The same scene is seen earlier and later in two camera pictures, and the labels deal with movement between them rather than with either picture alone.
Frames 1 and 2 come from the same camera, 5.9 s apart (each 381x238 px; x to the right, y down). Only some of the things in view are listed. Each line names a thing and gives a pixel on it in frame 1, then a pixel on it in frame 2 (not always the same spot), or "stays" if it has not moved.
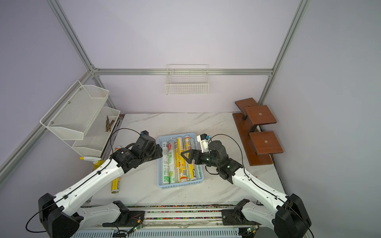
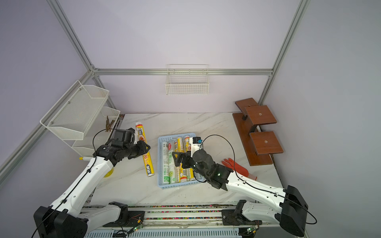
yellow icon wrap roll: (115, 185) → (141, 137)
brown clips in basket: (108, 125) stays
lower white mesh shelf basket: (97, 135) stays
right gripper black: (193, 155) → (183, 155)
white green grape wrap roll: (172, 162) stays
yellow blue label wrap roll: (193, 169) stays
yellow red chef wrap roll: (181, 161) stays
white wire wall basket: (187, 79) stays
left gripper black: (158, 150) → (143, 149)
